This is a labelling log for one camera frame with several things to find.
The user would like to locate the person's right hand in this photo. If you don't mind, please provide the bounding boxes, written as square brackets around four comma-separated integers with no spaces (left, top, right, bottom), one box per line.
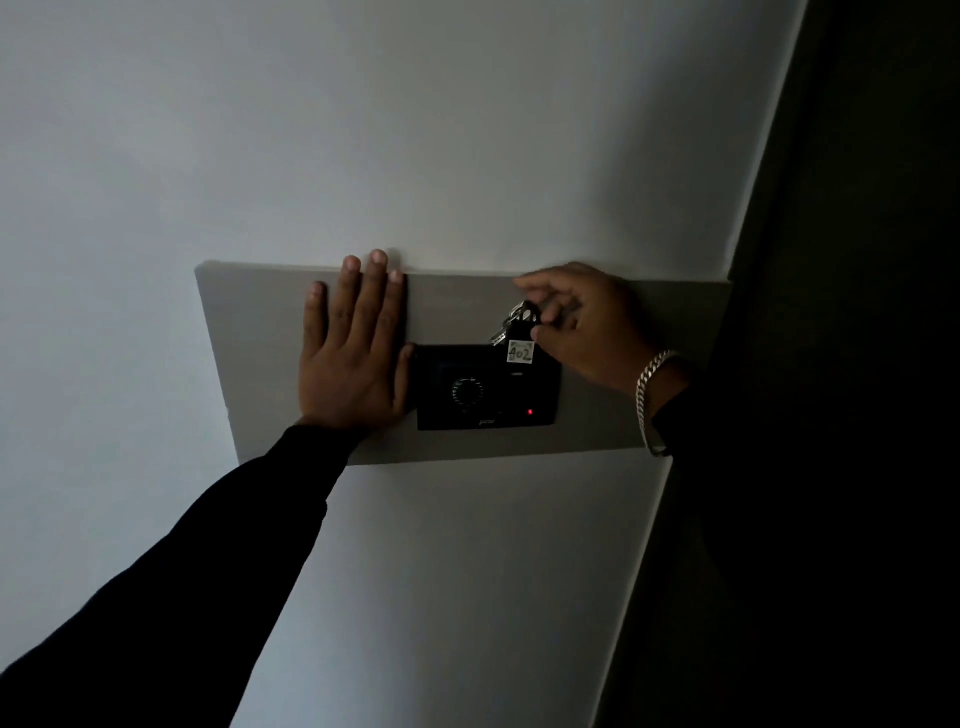
[513,261,681,399]

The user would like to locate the black wall control panel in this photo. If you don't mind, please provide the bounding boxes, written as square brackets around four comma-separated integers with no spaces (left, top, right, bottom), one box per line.
[410,342,564,432]

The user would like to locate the black key tag white label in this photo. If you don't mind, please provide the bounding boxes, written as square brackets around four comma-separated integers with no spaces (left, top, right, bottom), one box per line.
[505,300,543,367]

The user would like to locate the grey wall mounting board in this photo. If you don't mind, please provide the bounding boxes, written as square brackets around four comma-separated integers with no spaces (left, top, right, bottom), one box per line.
[194,259,733,467]

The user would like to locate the person's right forearm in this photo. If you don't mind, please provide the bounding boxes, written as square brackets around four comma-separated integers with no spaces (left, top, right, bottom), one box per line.
[648,357,781,526]

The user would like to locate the silver keys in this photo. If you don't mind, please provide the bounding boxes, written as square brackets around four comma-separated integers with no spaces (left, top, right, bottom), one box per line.
[489,303,528,348]

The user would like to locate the person's left hand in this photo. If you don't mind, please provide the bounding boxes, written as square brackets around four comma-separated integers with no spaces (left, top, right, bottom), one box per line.
[298,249,416,431]

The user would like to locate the silver chain bracelet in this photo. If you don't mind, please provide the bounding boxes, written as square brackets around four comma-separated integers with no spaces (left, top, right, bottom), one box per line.
[635,349,681,459]

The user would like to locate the person's left forearm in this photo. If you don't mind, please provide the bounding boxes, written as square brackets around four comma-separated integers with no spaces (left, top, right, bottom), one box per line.
[0,422,370,728]

